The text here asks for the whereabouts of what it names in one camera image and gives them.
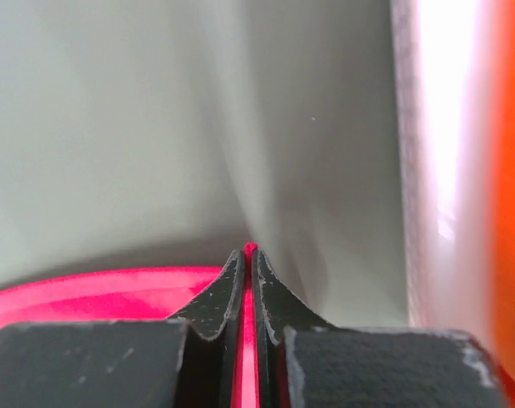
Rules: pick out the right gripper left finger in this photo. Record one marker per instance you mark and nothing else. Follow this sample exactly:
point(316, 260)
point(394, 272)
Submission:
point(206, 374)

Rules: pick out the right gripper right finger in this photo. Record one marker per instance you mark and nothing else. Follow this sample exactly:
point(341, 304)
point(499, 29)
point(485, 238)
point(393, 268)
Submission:
point(275, 307)

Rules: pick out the crimson red t-shirt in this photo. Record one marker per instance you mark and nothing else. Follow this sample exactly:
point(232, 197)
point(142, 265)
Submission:
point(108, 339)

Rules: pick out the orange t-shirt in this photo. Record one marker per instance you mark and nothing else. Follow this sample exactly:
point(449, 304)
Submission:
point(503, 271)

